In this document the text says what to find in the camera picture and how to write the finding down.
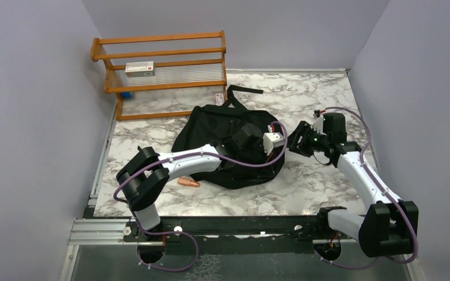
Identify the white red box on shelf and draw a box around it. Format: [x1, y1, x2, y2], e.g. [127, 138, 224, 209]
[124, 61, 155, 77]

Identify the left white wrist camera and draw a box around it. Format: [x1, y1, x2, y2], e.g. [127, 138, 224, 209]
[262, 132, 285, 155]

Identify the blue object under shelf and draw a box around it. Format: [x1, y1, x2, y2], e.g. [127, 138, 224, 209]
[121, 92, 132, 99]

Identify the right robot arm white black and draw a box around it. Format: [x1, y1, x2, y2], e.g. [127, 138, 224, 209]
[288, 112, 419, 258]

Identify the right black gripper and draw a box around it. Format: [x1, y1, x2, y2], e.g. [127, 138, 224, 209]
[282, 121, 329, 157]

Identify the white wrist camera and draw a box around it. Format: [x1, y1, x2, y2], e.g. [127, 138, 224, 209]
[262, 132, 285, 155]
[311, 109, 325, 134]

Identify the copper orange pen case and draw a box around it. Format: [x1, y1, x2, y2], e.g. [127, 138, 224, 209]
[178, 177, 200, 187]

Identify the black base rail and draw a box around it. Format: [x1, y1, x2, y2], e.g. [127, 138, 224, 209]
[122, 215, 338, 255]

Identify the small red white box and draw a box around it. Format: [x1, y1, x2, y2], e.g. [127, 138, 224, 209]
[215, 93, 225, 106]

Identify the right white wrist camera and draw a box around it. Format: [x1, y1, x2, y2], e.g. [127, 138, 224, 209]
[311, 109, 325, 134]

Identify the wooden shelf rack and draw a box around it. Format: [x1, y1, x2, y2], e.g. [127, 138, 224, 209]
[90, 30, 227, 121]

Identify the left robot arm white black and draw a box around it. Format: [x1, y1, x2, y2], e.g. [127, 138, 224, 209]
[113, 121, 287, 241]

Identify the black student backpack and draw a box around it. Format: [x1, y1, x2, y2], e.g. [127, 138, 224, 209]
[171, 85, 285, 190]

